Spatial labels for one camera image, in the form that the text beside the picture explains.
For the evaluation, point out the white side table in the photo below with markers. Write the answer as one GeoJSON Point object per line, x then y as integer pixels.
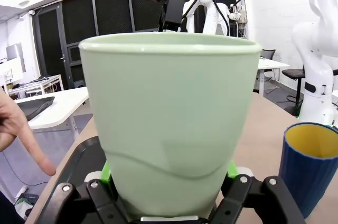
{"type": "Point", "coordinates": [60, 107]}

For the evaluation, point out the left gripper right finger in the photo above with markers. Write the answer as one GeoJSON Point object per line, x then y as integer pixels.
{"type": "Point", "coordinates": [245, 195]}

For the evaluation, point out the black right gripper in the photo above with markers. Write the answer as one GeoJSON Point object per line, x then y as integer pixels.
{"type": "Point", "coordinates": [175, 7]}

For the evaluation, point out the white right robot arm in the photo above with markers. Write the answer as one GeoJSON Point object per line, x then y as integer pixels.
{"type": "Point", "coordinates": [317, 81]}

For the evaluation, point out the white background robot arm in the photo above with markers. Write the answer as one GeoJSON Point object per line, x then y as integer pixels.
{"type": "Point", "coordinates": [211, 20]}

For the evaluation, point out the black round stool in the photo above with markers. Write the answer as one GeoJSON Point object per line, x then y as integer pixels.
{"type": "Point", "coordinates": [293, 73]}

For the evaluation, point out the black mesh office chair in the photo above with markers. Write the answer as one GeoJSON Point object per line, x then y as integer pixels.
{"type": "Point", "coordinates": [268, 54]}

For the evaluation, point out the blue cup yellow inside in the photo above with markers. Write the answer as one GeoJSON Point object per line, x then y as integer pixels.
{"type": "Point", "coordinates": [303, 176]}

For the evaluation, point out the person in black shirt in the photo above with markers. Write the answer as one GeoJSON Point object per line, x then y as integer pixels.
{"type": "Point", "coordinates": [6, 210]}

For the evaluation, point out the black plastic serving tray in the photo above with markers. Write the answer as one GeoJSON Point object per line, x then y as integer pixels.
{"type": "Point", "coordinates": [82, 160]}

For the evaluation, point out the white shelf cart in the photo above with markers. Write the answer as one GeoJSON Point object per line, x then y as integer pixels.
{"type": "Point", "coordinates": [45, 82]}

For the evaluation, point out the tall pale green cup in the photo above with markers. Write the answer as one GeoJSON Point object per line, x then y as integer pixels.
{"type": "Point", "coordinates": [169, 115]}

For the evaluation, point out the person's right hand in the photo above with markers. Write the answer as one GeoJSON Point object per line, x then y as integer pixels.
{"type": "Point", "coordinates": [23, 129]}

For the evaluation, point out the white desk with legs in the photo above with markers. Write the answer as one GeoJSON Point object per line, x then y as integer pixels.
{"type": "Point", "coordinates": [269, 63]}

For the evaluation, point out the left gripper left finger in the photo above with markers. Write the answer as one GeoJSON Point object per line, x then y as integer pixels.
{"type": "Point", "coordinates": [97, 195]}

